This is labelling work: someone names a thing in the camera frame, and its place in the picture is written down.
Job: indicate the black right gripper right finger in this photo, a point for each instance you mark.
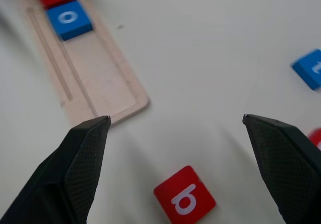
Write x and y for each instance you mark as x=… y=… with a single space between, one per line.
x=288 y=168

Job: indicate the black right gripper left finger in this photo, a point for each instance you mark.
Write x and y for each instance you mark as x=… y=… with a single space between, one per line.
x=62 y=178

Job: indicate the red letter o block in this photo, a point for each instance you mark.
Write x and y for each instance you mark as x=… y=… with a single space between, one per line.
x=315 y=137

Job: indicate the blue letter t block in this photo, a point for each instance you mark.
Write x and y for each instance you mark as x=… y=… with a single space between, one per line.
x=307 y=70

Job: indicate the red letter b block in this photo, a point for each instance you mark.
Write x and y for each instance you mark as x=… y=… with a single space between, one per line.
x=185 y=196

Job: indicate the wooden letter tray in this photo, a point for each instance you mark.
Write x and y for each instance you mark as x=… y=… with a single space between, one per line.
x=100 y=83

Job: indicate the blue letter o block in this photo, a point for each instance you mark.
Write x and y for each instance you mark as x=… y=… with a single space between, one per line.
x=71 y=23

